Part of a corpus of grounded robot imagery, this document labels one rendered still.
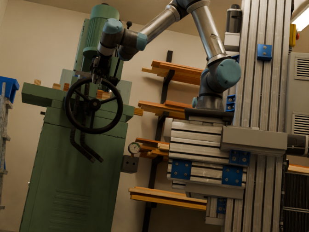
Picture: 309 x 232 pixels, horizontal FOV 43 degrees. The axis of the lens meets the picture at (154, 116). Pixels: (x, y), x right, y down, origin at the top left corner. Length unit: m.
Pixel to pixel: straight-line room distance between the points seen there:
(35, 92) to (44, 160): 0.35
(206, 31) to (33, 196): 1.14
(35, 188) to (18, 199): 2.59
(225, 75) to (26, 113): 3.34
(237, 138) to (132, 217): 3.05
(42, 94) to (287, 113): 1.25
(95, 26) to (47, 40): 2.67
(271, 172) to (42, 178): 1.12
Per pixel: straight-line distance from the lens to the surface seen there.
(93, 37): 2.36
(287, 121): 2.01
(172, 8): 1.96
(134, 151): 2.07
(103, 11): 2.42
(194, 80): 4.77
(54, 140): 2.07
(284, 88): 2.11
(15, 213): 4.63
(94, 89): 2.05
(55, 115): 2.10
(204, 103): 1.84
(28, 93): 2.12
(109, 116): 2.13
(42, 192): 2.04
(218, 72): 1.75
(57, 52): 4.96
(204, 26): 1.83
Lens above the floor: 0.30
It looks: 15 degrees up
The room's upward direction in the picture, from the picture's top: 8 degrees clockwise
